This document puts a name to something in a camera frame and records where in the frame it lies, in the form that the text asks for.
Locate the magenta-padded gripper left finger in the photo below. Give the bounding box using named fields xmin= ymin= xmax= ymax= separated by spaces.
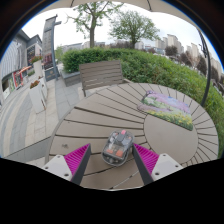
xmin=41 ymin=143 xmax=92 ymax=186

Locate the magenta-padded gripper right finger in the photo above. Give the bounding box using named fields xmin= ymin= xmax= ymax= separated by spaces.
xmin=132 ymin=143 xmax=184 ymax=186

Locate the flower print mouse pad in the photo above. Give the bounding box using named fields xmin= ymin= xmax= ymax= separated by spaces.
xmin=137 ymin=89 xmax=194 ymax=132

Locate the white planter box with flowers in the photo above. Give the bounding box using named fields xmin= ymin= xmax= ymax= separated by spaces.
xmin=28 ymin=79 xmax=48 ymax=115
xmin=30 ymin=55 xmax=45 ymax=80

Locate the brown slatted outdoor chair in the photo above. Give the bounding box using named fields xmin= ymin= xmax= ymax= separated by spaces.
xmin=78 ymin=60 xmax=133 ymax=98

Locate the dark curved umbrella pole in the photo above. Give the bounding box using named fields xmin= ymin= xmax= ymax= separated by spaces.
xmin=196 ymin=28 xmax=213 ymax=108

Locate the tall grey sign pillar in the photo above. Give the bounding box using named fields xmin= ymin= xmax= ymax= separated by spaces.
xmin=41 ymin=14 xmax=63 ymax=82

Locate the dense round-crowned tree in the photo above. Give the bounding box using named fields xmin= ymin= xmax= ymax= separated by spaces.
xmin=108 ymin=9 xmax=161 ymax=50

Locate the thin-crowned tree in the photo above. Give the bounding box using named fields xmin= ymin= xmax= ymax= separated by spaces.
xmin=65 ymin=1 xmax=115 ymax=50

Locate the beige umbrella canopy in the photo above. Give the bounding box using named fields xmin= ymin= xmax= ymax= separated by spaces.
xmin=41 ymin=0 xmax=198 ymax=22

